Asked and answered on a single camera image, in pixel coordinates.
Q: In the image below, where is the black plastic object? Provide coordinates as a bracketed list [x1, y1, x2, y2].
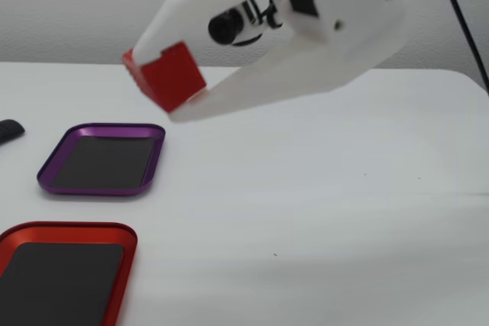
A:
[0, 119, 26, 147]

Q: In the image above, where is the black cable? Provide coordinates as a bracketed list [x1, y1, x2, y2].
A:
[444, 0, 489, 97]

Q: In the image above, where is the red rectangular block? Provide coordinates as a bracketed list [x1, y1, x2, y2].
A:
[121, 40, 208, 114]

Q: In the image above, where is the purple metal tray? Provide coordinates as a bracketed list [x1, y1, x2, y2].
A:
[36, 122, 167, 199]

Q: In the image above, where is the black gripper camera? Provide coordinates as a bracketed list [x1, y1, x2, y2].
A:
[207, 0, 287, 47]

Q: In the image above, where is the red metal tray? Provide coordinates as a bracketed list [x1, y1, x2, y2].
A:
[0, 221, 139, 326]

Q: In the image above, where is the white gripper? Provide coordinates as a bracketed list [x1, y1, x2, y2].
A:
[270, 0, 406, 87]

